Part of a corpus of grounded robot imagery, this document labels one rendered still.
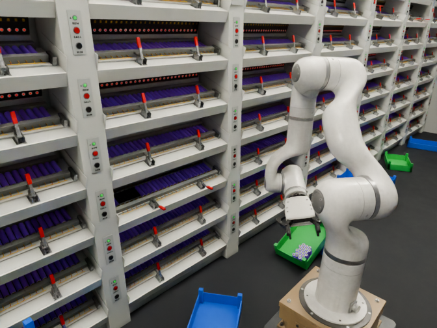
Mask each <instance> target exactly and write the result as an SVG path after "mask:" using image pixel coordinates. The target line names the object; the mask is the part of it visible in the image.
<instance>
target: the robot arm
mask: <svg viewBox="0 0 437 328"><path fill-rule="evenodd" d="M291 78H292V82H293V88H292V91H291V101H290V108H289V120H288V128H287V141H286V143H285V144H284V145H283V147H281V148H280V149H278V150H277V151H275V153H274V154H273V155H272V156H271V157H270V159H269V160H268V162H267V165H266V169H265V177H264V187H265V190H266V191H268V192H272V193H283V194H284V195H285V213H284V214H283V215H281V216H279V217H277V218H276V222H277V223H278V224H279V225H280V226H281V227H283V228H285V230H286V233H287V236H289V239H291V231H290V227H294V226H306V225H315V230H316V234H317V236H318V237H319V233H320V232H321V228H320V224H321V223H322V224H323V225H324V228H325V230H326V238H325V243H324V249H323V256H322V260H321V266H320V270H319V277H318V279H317V280H313V281H311V282H310V283H309V284H307V286H306V287H305V289H304V300H305V302H306V304H307V305H308V307H309V308H310V309H311V310H312V311H313V312H314V313H315V314H316V315H318V316H319V317H320V318H322V319H324V320H326V321H329V322H331V323H335V324H339V325H354V324H356V323H359V322H361V321H362V320H363V319H364V318H365V316H366V314H367V305H366V303H365V300H364V299H363V297H362V296H361V295H360V294H359V293H358V291H359V288H360V283H361V280H362V275H363V272H364V267H365V262H366V259H367V254H368V250H369V240H368V238H367V236H366V235H365V234H364V233H363V232H362V231H361V230H359V229H357V228H355V227H353V226H349V224H350V223H351V222H352V221H363V220H370V219H381V218H384V217H387V216H389V215H390V214H391V213H393V212H394V211H395V209H396V207H397V203H398V194H397V190H396V188H395V185H394V183H393V182H392V180H391V178H390V177H389V176H388V174H387V172H386V171H385V170H384V169H383V168H382V166H381V165H380V163H379V162H378V161H377V160H376V159H375V158H374V157H373V155H372V154H371V152H370V151H369V150H368V148H367V147H366V145H365V143H364V140H363V137H362V133H361V130H360V125H359V121H358V115H357V111H356V105H357V101H358V98H359V96H360V94H361V92H362V91H363V89H364V87H365V84H366V82H367V72H366V70H365V67H364V66H363V64H362V63H361V62H360V61H358V60H356V59H352V58H346V57H318V56H311V57H303V58H301V59H299V60H298V61H297V62H296V63H295V64H294V65H293V68H292V72H291ZM320 90H331V91H332V92H333V93H334V94H335V99H334V100H333V101H332V102H331V103H330V104H329V105H328V107H327V108H326V109H325V110H324V112H323V115H322V125H323V131H324V137H325V139H326V143H327V146H328V148H329V150H330V152H331V153H332V155H333V156H334V157H335V158H336V159H337V160H338V161H339V162H340V163H342V164H343V165H344V166H346V168H348V169H349V170H350V171H351V173H352V175H353V176H354V177H349V178H333V179H329V180H325V181H322V182H321V183H319V184H318V185H317V186H316V188H315V189H314V191H313V194H312V196H311V201H310V199H309V195H307V191H306V186H305V183H304V177H303V174H302V170H301V168H300V167H299V166H297V165H288V166H286V167H284V168H283V169H282V171H281V173H277V170H278V167H279V166H280V164H281V163H283V162H284V161H285V160H287V159H289V158H291V157H295V156H301V155H304V154H306V153H308V151H309V149H310V143H311V134H312V129H313V120H314V114H315V105H316V100H317V96H318V93H319V91H320ZM315 215H317V216H318V218H316V217H315ZM283 219H286V222H283V221H282V220H283Z"/></svg>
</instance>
